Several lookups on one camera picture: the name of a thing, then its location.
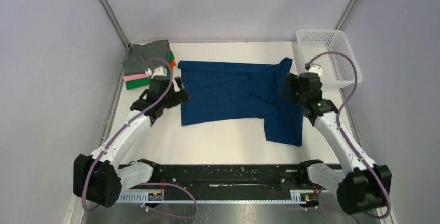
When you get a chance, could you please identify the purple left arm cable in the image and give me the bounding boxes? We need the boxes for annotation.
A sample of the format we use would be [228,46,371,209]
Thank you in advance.
[81,57,199,220]

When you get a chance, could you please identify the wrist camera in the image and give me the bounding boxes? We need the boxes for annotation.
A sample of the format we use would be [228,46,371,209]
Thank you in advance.
[145,66,168,79]
[305,63,323,76]

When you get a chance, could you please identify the grey folded t-shirt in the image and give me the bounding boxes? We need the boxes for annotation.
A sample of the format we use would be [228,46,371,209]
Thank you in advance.
[122,40,170,76]

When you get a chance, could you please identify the blue t-shirt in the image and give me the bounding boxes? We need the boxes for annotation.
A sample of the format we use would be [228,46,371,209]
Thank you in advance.
[178,58,304,147]

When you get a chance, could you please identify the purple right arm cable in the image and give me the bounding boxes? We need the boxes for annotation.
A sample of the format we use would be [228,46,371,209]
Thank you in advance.
[304,51,393,223]

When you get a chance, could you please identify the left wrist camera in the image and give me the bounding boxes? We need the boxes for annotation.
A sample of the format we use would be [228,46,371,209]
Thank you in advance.
[145,66,168,79]

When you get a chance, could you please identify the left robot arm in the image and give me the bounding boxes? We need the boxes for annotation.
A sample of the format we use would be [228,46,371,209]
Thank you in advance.
[73,76,190,208]

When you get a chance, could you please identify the green folded t-shirt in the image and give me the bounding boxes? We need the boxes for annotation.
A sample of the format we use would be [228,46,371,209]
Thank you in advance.
[125,50,175,91]

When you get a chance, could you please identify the orange folded t-shirt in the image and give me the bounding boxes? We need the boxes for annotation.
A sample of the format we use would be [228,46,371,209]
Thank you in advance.
[168,46,176,69]

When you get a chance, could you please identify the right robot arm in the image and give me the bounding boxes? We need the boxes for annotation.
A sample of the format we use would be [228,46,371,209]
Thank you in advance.
[280,72,392,219]

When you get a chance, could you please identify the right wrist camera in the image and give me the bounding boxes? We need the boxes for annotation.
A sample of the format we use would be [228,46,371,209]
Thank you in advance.
[305,63,323,76]

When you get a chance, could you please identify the pink folded t-shirt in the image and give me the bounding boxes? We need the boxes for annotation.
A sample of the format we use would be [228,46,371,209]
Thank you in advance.
[123,73,150,82]

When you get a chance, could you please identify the white perforated plastic basket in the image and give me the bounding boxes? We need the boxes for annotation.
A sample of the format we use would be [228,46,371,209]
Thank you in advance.
[295,29,363,88]

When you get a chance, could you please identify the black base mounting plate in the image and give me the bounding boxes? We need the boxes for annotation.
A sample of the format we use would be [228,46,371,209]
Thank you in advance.
[114,159,321,204]

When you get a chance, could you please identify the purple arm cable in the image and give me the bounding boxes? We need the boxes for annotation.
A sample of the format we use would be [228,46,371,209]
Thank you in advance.
[81,57,199,220]
[304,51,393,223]

